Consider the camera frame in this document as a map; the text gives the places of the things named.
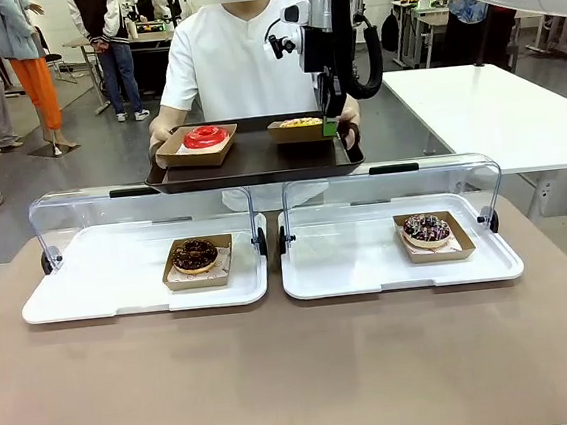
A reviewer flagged black right arm hose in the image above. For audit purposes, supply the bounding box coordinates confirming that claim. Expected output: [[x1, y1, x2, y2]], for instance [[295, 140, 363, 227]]
[[327, 0, 388, 102]]

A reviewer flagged chocolate donut with nuts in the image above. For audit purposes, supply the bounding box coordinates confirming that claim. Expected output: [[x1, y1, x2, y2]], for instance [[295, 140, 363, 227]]
[[170, 236, 221, 277]]

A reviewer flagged sprinkled chocolate donut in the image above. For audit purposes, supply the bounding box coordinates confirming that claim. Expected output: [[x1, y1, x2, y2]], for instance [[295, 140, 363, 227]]
[[392, 207, 478, 267]]

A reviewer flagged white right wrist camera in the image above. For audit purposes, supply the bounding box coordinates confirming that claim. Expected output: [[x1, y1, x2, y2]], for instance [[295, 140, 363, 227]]
[[258, 1, 321, 78]]

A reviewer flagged person in white shirt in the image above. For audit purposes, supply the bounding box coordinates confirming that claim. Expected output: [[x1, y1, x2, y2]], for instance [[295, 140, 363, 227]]
[[150, 0, 337, 220]]

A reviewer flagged person's right hand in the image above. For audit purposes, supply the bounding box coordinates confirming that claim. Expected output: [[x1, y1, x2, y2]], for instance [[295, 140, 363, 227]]
[[146, 119, 190, 159]]

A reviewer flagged person's left hand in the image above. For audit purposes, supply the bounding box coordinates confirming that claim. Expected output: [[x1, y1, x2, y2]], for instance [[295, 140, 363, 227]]
[[335, 100, 365, 154]]

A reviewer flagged grey background desk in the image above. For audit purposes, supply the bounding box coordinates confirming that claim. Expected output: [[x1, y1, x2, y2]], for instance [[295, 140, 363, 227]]
[[388, 0, 457, 73]]

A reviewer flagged person in blue jeans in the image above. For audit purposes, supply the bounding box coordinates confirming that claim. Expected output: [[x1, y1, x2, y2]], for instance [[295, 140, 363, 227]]
[[66, 0, 151, 128]]

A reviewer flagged mannequin with orange trousers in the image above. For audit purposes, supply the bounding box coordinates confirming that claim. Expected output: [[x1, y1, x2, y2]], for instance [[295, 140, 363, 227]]
[[0, 0, 83, 164]]

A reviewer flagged black office chair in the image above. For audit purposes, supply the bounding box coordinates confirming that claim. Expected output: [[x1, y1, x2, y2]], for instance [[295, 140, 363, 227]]
[[37, 24, 80, 89]]

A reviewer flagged black lid hinge knob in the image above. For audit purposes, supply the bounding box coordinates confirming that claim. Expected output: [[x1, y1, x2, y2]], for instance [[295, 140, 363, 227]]
[[477, 205, 500, 236], [39, 249, 65, 276], [249, 226, 270, 258], [277, 224, 298, 255]]

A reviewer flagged grey table leg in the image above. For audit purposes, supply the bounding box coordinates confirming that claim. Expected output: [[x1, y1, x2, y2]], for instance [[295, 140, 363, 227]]
[[520, 168, 566, 223]]

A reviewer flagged person's right forearm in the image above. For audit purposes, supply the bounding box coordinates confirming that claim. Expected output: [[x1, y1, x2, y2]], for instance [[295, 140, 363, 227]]
[[150, 103, 194, 134]]

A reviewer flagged black stand pole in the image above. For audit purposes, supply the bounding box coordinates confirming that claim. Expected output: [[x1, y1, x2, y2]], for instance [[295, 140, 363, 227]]
[[468, 16, 492, 71]]

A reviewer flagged black lid handle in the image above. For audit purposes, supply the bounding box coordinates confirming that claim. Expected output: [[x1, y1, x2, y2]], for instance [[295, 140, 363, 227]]
[[109, 186, 151, 200], [368, 161, 420, 177]]

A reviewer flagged white rectangular table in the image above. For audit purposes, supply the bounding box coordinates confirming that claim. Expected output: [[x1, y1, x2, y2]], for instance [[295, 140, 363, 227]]
[[379, 54, 567, 188]]

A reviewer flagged dark brown serving tray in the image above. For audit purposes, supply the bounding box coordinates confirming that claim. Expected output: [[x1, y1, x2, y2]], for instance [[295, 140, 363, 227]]
[[139, 106, 366, 197]]

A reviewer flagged yellow glazed sprinkle donut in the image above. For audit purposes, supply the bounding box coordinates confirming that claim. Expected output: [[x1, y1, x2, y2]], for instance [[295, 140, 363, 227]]
[[277, 114, 325, 130]]

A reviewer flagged red glazed donut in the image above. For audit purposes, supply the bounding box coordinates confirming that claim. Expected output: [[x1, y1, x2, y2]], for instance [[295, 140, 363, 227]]
[[182, 122, 232, 153], [152, 121, 243, 172]]

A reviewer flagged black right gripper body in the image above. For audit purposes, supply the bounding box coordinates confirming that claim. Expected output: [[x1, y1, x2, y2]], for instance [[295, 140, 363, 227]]
[[305, 21, 349, 93]]

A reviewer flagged white plastic display tray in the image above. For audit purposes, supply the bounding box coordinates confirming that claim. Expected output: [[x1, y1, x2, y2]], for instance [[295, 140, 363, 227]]
[[274, 187, 526, 303], [13, 208, 273, 328]]

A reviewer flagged dark striped sprinkle donut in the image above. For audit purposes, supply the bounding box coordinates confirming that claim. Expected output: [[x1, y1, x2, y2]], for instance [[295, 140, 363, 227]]
[[401, 211, 453, 252]]

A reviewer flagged person in blue floral shirt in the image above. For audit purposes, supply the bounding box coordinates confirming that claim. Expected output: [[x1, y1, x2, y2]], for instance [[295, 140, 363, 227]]
[[446, 0, 492, 27]]

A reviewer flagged person in red shirt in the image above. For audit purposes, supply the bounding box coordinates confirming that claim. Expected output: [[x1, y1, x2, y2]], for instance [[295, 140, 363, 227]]
[[487, 1, 523, 76]]

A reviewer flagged clear plastic display lid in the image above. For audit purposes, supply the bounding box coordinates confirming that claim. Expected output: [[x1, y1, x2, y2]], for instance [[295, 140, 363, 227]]
[[27, 174, 259, 278], [278, 150, 508, 253]]

